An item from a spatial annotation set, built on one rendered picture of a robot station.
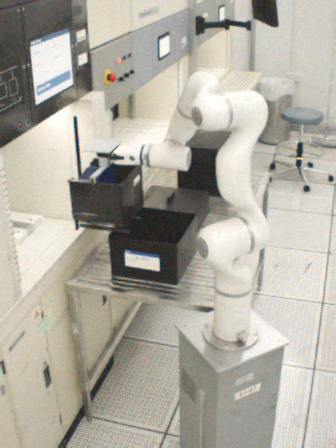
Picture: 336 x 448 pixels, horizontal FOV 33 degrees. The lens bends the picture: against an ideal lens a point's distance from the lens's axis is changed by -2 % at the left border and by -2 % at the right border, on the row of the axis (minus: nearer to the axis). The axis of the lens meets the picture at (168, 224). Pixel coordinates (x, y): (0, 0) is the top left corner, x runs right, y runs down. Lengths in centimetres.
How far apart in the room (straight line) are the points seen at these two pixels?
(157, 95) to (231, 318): 213
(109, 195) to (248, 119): 65
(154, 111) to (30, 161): 146
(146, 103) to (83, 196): 174
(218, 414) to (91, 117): 118
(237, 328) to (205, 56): 356
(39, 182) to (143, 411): 115
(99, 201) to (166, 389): 114
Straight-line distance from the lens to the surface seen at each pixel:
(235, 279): 175
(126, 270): 223
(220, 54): 510
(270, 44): 618
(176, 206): 255
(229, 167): 163
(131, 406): 278
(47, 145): 238
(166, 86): 367
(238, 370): 188
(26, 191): 252
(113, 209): 206
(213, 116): 155
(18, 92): 184
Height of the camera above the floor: 197
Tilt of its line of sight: 27 degrees down
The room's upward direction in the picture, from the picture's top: 1 degrees counter-clockwise
